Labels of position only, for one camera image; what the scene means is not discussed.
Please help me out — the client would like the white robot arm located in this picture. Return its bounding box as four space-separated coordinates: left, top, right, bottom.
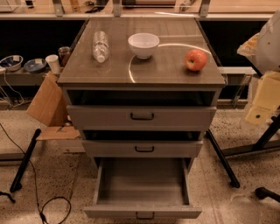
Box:
237 10 280 74

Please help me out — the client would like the grey top drawer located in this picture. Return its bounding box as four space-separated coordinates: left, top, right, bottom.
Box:
67 105 216 131

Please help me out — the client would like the brown glass jar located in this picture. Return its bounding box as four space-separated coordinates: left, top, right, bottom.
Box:
58 46 71 67

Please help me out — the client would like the grey drawer cabinet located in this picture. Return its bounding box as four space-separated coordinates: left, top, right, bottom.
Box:
57 17 227 173

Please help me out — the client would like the black stand leg right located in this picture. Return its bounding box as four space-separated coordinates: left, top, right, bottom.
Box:
206 129 241 188

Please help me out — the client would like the blue bowl right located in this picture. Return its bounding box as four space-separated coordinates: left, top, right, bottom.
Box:
24 59 46 74

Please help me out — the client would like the clear plastic water bottle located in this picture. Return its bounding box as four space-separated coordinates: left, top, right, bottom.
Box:
93 31 109 63

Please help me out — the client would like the grey drawer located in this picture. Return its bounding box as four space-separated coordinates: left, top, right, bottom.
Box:
82 140 203 158
84 157 201 220
67 105 216 131

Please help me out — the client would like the black stand leg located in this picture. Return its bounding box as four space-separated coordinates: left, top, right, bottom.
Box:
206 129 241 188
10 129 41 193

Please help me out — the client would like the blue bowl left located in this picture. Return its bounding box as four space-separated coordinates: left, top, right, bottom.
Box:
0 55 24 72

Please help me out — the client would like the black floor cable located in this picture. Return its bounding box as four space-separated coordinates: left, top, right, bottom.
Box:
0 122 72 224

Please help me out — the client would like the grey middle drawer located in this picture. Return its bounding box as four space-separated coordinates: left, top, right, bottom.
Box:
82 140 203 158

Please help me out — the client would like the white cable left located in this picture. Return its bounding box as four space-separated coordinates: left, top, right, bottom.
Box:
0 69 25 109

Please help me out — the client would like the black stand leg left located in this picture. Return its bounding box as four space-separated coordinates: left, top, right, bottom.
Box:
10 129 41 193

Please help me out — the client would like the brown cardboard box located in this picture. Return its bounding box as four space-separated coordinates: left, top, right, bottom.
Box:
27 72 80 141

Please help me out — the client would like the white bowl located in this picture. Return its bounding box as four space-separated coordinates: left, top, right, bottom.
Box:
128 33 159 59

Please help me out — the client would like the red apple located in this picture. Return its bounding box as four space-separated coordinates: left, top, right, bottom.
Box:
185 49 207 72

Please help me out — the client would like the white paper cup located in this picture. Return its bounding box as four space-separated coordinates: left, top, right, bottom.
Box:
45 54 60 74

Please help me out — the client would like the grey bottom drawer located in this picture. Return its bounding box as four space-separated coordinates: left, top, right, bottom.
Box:
84 157 201 220

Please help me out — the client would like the blue bowl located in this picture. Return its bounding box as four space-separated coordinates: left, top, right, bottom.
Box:
0 55 24 72
24 59 46 74

